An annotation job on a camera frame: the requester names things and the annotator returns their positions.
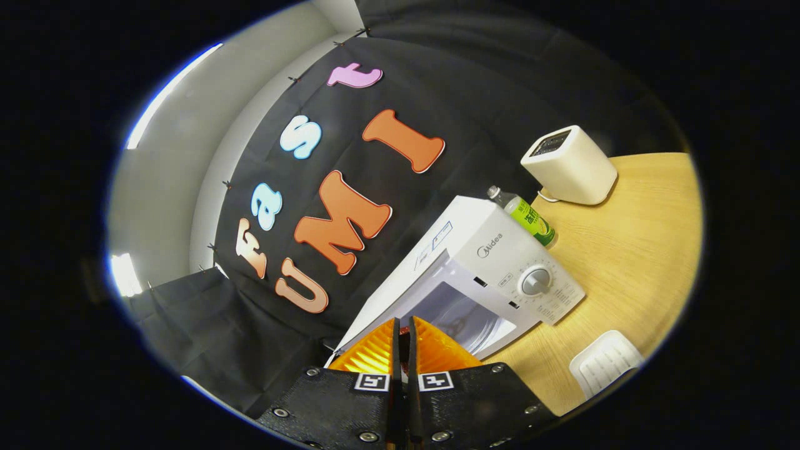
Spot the white ribbed plastic tray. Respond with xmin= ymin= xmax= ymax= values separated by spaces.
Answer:
xmin=569 ymin=330 xmax=644 ymax=401

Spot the green label drink bottle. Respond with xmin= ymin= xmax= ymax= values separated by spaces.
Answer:
xmin=487 ymin=186 xmax=556 ymax=247

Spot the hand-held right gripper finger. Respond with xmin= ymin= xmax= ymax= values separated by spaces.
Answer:
xmin=406 ymin=316 xmax=557 ymax=450
xmin=256 ymin=317 xmax=404 ymax=450

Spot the white microwave oven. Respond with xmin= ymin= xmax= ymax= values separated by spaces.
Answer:
xmin=325 ymin=196 xmax=586 ymax=369

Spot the white toaster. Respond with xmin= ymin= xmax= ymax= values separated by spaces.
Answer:
xmin=521 ymin=125 xmax=618 ymax=206

